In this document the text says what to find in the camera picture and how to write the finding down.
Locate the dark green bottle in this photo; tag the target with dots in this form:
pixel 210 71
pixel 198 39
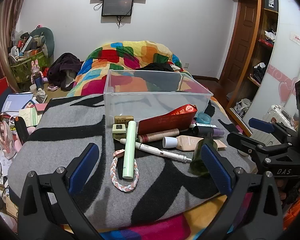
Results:
pixel 198 160

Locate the white suitcase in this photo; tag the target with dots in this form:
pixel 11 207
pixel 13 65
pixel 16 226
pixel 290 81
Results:
pixel 275 115

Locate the small wall monitor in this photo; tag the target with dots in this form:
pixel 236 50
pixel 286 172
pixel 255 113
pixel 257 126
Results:
pixel 117 6

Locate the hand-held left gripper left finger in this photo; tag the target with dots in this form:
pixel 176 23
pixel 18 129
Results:
pixel 85 165

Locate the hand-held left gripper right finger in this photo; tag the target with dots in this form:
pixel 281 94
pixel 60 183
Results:
pixel 215 165

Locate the grey green neck pillow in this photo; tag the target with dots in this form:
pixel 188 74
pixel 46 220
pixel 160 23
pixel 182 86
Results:
pixel 46 33

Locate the light green tube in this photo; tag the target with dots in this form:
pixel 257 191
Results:
pixel 129 155

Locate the white sliding wardrobe door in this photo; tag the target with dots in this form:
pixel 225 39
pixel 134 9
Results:
pixel 290 62

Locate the small gold box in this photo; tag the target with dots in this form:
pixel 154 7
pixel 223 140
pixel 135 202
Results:
pixel 124 119

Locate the pink slippers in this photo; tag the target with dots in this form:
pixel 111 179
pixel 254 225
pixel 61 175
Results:
pixel 52 87

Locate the pink bag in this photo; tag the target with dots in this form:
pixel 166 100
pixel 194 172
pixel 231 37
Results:
pixel 5 137

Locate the pale green book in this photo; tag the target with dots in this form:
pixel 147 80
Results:
pixel 28 117

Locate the dark clothes pile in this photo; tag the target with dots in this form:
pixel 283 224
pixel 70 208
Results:
pixel 62 67

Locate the black lettered box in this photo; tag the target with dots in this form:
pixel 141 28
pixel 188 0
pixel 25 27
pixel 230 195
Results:
pixel 272 1

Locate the white labelled tube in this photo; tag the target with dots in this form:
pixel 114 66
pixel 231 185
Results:
pixel 206 125

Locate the wall outlet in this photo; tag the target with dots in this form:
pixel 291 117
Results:
pixel 186 65

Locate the brown cosmetic tube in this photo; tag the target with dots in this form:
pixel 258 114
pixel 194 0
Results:
pixel 157 135

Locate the red white sticker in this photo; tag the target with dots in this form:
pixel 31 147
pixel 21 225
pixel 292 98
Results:
pixel 296 38

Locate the white pen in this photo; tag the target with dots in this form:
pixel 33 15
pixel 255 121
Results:
pixel 152 150

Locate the blue notebook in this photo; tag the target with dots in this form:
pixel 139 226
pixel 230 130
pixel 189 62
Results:
pixel 15 102

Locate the wooden door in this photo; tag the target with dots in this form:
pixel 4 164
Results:
pixel 242 42

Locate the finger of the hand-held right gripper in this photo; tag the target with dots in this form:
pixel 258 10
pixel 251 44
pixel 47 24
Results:
pixel 261 125
pixel 242 141

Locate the green storage box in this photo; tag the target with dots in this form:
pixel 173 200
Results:
pixel 22 72

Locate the dark purple tube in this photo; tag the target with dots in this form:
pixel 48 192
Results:
pixel 207 131

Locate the blue tape roll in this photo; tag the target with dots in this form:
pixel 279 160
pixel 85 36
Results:
pixel 203 118

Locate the beige foundation bottle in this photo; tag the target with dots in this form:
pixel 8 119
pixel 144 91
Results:
pixel 187 142

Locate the red foil packet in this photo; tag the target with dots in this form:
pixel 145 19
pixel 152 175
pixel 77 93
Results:
pixel 165 122

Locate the black garment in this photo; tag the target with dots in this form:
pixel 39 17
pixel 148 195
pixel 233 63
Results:
pixel 157 67

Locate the clear plastic storage box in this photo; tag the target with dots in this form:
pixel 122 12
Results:
pixel 152 100

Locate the wooden open shelf cabinet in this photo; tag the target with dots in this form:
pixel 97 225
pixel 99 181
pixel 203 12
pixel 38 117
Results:
pixel 260 5

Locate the pink book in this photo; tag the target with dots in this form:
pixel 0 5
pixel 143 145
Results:
pixel 41 107

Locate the colourful patchwork quilt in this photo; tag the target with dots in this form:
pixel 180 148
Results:
pixel 110 57

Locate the pale green dotted cube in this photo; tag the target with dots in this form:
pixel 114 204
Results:
pixel 119 131

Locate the pink bunny toy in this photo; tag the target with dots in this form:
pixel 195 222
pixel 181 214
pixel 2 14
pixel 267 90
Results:
pixel 35 67

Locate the person's right hand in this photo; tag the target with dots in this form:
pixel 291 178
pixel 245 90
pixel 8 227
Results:
pixel 283 187

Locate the brown curtain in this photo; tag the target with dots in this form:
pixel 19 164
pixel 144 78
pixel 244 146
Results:
pixel 5 30

